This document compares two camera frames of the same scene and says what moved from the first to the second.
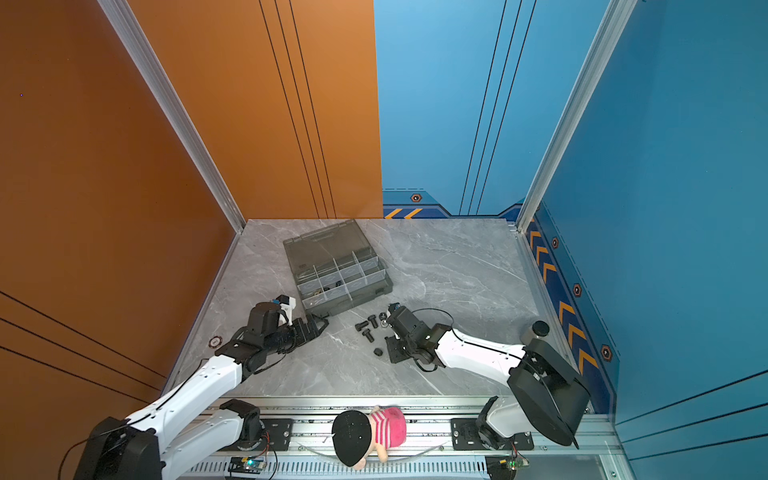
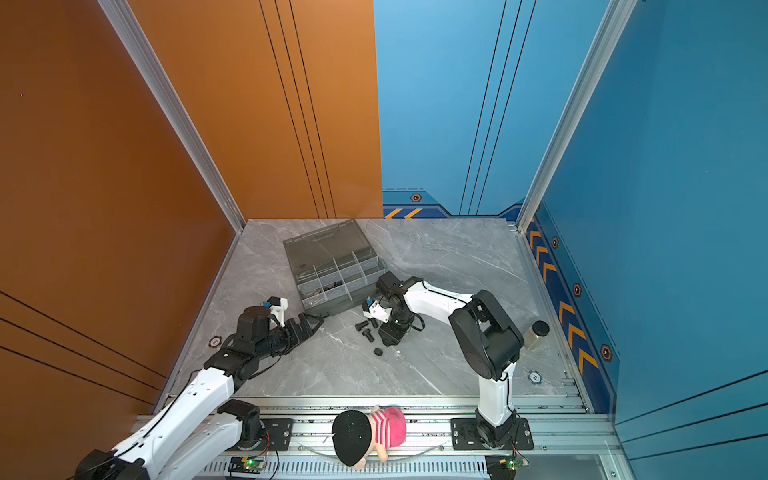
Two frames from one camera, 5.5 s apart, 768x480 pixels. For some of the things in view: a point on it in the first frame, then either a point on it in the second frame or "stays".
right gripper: [392, 352] to [389, 335]
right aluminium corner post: [607, 35] stays
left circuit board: [247, 464] stays
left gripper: [306, 334] stays
